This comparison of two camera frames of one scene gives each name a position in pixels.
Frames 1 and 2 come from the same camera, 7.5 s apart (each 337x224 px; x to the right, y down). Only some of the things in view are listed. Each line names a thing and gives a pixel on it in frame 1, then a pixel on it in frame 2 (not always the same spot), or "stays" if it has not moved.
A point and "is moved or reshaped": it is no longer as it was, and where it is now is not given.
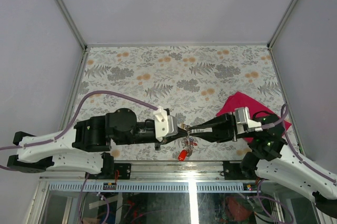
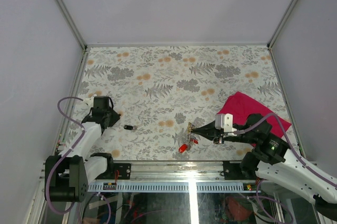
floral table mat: x=192 y=81 stays
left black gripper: x=167 y=140 → x=117 y=117
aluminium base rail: x=199 y=176 stays
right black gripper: x=224 y=128 stays
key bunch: x=188 y=143 is moved or reshaped
